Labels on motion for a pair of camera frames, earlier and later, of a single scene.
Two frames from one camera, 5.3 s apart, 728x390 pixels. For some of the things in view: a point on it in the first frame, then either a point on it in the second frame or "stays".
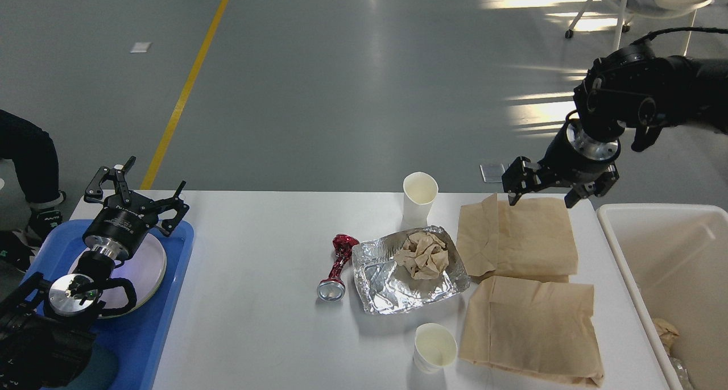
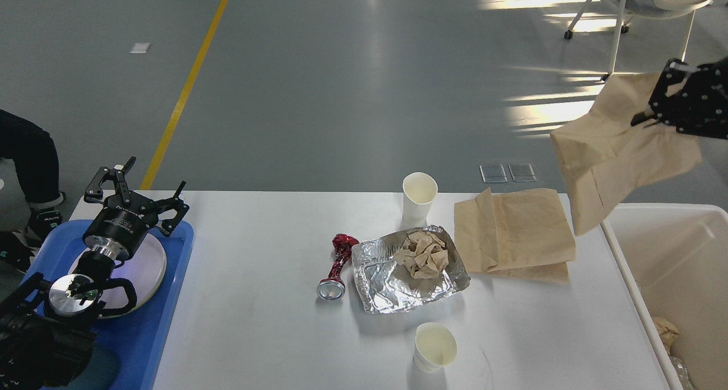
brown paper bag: x=541 y=327 → x=605 y=156
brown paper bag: x=533 y=241 stays
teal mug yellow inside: x=100 y=372 stays
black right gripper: x=573 y=157 → x=703 y=109
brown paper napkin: x=424 y=254 stays
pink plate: x=145 y=272 stays
